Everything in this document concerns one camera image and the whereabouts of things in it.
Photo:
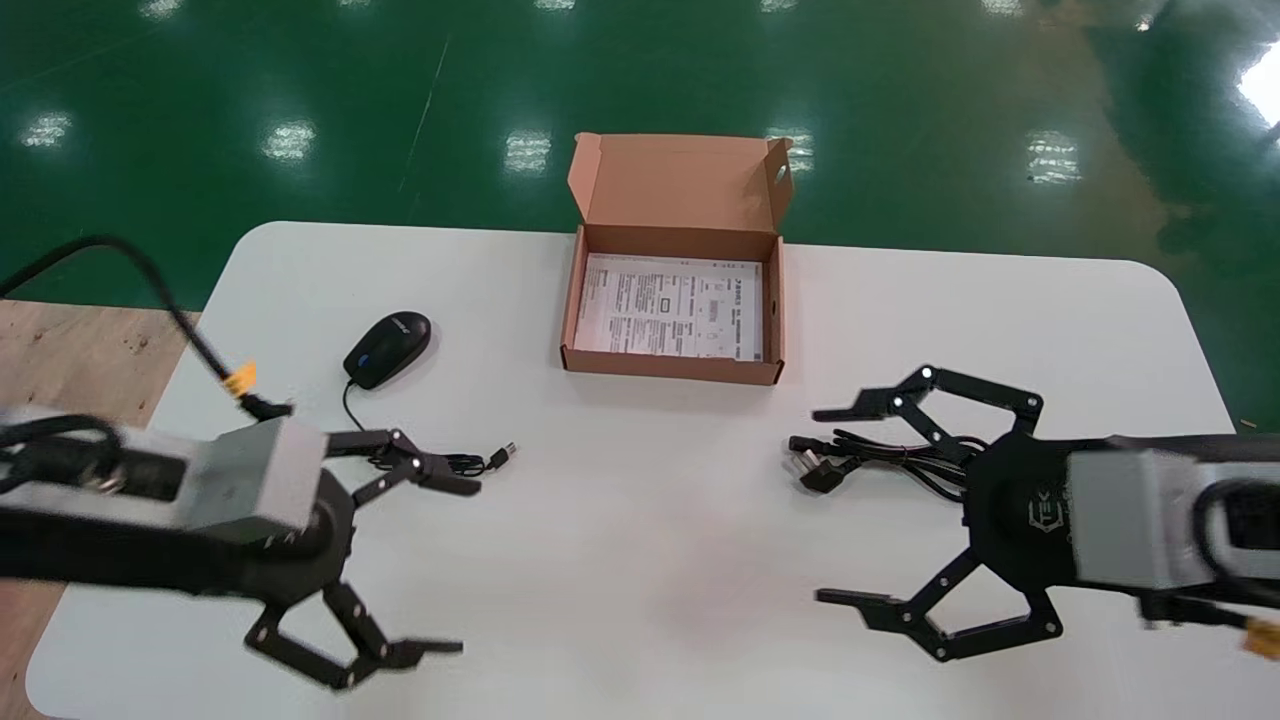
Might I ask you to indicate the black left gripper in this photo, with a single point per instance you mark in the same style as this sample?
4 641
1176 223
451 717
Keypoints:
310 560

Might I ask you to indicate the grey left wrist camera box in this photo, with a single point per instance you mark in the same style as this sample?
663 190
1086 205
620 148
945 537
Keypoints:
250 480

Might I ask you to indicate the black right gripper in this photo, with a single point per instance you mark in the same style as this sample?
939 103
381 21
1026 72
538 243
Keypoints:
1015 510

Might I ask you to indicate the wooden floor board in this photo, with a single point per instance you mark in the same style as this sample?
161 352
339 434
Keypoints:
70 380

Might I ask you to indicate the printed white paper manual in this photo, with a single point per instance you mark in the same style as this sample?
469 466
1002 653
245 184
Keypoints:
670 305

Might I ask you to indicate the open brown cardboard storage box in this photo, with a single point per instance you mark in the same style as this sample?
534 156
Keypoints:
680 185

